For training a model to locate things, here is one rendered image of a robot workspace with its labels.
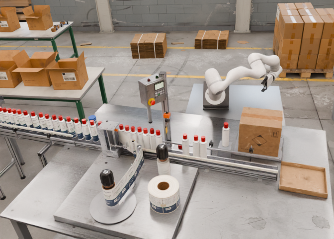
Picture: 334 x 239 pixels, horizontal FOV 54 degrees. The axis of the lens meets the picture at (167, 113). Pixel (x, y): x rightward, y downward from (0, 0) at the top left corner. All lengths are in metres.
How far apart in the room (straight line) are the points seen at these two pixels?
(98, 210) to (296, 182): 1.36
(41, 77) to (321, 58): 4.09
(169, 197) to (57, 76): 2.34
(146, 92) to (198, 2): 5.47
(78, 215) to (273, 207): 1.25
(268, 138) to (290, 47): 3.15
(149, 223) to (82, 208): 0.48
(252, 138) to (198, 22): 5.47
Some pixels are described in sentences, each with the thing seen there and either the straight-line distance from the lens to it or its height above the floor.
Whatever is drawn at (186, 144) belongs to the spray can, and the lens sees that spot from 2.45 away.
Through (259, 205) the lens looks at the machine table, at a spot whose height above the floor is 0.83.
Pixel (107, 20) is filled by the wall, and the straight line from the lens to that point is 8.24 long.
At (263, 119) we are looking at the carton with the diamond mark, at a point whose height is 1.12.
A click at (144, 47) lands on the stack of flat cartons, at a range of 6.45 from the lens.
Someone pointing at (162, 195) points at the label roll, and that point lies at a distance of 2.07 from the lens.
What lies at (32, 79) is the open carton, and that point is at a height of 0.88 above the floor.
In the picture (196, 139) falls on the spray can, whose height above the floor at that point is 1.07.
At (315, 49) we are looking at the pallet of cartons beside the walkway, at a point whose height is 0.47.
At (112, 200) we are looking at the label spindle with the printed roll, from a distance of 2.17.
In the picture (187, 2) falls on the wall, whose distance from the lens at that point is 7.67.
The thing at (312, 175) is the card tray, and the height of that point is 0.83.
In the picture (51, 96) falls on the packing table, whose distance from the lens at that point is 3.94.
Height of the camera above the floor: 2.53
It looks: 33 degrees down
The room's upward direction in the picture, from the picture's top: 5 degrees counter-clockwise
